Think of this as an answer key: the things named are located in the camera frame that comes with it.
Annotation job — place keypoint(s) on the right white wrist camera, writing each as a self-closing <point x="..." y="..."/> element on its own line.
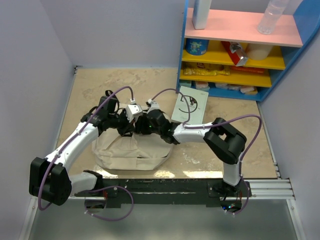
<point x="152" y="105"/>

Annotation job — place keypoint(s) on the beige student backpack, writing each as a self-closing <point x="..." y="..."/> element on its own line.
<point x="130" y="153"/>

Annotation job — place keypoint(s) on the orange red packet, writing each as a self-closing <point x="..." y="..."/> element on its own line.
<point x="252" y="70"/>

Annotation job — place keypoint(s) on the clear plastic bottle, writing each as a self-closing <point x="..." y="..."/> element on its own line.
<point x="272" y="14"/>

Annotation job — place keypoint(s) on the red snack packet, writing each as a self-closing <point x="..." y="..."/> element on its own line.
<point x="236" y="52"/>

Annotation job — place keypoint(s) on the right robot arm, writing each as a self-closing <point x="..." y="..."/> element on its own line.
<point x="226" y="142"/>

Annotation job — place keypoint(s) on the blue shelf unit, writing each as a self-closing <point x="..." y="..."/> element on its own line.
<point x="291" y="36"/>

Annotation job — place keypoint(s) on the pastel sponges row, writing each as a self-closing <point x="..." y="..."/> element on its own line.
<point x="205" y="86"/>

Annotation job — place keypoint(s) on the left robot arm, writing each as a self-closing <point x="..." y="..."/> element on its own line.
<point x="49" y="177"/>

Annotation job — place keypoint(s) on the white bowl cup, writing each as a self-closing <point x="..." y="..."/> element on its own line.
<point x="258" y="52"/>

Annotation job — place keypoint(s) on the blue tin can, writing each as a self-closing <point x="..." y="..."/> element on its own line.
<point x="196" y="47"/>

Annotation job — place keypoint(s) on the yellow snack bag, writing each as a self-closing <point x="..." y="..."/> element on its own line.
<point x="205" y="69"/>

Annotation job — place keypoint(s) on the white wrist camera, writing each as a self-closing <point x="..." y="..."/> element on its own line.
<point x="152" y="105"/>
<point x="133" y="111"/>

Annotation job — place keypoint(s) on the white bottle on shelf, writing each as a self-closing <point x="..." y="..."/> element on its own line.
<point x="200" y="13"/>

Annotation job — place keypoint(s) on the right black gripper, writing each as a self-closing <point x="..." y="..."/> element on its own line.
<point x="141" y="124"/>

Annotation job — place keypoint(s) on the white book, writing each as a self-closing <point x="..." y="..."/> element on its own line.
<point x="192" y="106"/>

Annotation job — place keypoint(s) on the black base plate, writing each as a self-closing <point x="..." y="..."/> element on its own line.
<point x="211" y="192"/>

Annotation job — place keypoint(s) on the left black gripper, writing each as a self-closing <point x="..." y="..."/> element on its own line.
<point x="128" y="127"/>

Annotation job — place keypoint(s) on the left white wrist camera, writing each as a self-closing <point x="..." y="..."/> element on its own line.
<point x="133" y="111"/>

